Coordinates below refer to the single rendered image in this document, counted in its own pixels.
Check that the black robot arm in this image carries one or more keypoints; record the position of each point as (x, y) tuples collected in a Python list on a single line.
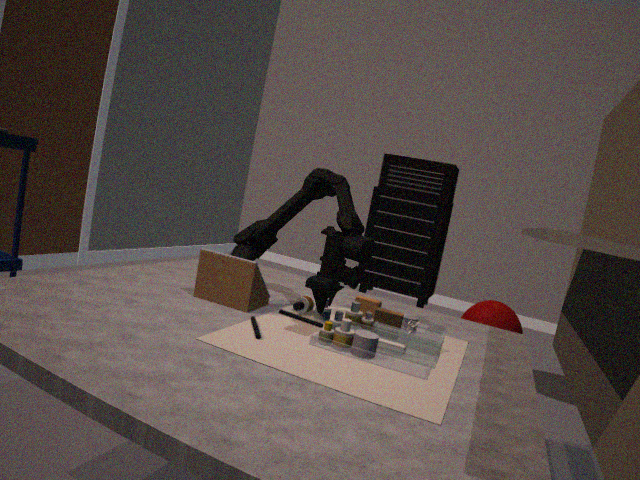
[(349, 243)]

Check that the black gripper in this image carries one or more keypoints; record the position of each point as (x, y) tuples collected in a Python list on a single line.
[(323, 285)]

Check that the black flat bar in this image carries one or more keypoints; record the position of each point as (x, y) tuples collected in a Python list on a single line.
[(256, 328), (300, 318)]

